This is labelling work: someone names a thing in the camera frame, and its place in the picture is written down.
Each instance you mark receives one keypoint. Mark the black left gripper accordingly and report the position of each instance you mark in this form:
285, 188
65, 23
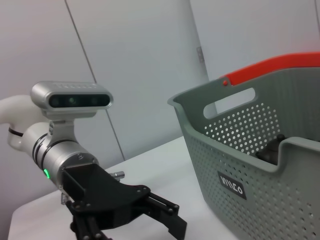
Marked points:
105, 197

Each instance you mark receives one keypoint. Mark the grey perforated storage bin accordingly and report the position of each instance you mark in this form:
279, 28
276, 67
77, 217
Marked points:
250, 162

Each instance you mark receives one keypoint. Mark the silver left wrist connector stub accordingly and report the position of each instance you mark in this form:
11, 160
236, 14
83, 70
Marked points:
118, 175

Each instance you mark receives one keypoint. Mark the black clay teapot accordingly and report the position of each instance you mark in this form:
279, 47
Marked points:
271, 151

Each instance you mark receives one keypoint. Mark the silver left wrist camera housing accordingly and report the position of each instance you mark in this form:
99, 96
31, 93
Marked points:
71, 98

